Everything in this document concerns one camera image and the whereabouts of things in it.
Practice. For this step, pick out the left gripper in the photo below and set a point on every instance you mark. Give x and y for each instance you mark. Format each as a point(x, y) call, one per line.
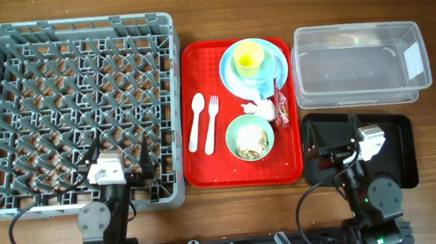
point(146, 169)

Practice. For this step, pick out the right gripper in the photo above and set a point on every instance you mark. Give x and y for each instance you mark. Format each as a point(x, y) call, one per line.
point(311, 151)

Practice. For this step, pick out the red snack wrapper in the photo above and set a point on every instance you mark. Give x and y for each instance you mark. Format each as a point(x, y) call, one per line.
point(280, 107)

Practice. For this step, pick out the white napkin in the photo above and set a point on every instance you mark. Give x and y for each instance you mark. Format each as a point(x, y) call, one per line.
point(263, 108)

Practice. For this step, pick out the rice food scraps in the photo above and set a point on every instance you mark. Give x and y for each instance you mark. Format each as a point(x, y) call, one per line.
point(251, 142)

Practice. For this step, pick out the green bowl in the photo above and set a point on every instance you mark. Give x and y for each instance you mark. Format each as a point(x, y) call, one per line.
point(244, 120)

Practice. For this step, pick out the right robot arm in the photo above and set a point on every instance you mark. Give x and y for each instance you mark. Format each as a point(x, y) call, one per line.
point(375, 201)

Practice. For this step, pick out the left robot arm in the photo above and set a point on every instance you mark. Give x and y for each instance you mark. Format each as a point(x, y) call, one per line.
point(105, 221)

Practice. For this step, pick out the grey dishwasher rack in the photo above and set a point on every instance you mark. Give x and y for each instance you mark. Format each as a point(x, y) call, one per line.
point(66, 83)

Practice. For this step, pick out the black tray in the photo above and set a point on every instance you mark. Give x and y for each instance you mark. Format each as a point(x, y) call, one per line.
point(396, 159)

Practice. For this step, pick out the clear plastic bin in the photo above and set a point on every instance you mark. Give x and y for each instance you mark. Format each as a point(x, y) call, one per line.
point(359, 64)

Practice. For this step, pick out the light blue plate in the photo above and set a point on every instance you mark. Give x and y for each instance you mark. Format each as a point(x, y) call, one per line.
point(265, 89)

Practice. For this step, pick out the yellow plastic cup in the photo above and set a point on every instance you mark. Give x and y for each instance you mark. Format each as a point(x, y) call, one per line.
point(248, 56)

